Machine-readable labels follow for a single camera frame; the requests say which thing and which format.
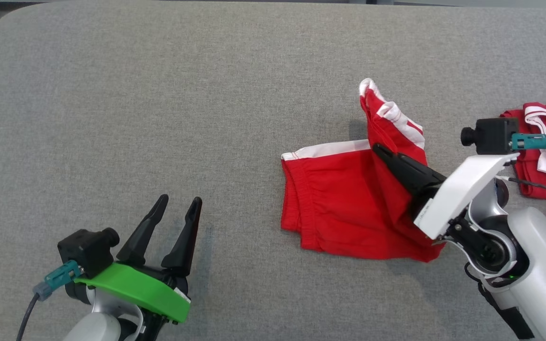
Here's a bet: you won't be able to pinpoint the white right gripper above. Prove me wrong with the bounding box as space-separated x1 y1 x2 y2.
372 143 520 240

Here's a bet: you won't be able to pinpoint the teal left cable connector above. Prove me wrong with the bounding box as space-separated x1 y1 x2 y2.
32 259 84 302

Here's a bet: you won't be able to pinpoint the black left camera cable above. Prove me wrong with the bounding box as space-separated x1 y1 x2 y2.
16 293 42 341

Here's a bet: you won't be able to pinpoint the red white shorts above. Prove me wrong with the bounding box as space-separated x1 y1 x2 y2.
280 78 446 263

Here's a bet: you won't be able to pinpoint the teal cable connector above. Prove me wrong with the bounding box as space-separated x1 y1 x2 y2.
32 259 84 302
510 133 546 153

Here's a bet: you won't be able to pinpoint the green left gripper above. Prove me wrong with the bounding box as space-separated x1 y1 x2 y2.
73 194 203 326

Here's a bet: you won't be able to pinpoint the teal right cable connector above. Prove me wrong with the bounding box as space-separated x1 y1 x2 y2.
510 133 546 153

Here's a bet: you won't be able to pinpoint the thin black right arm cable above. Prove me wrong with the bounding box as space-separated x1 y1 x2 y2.
495 174 546 205

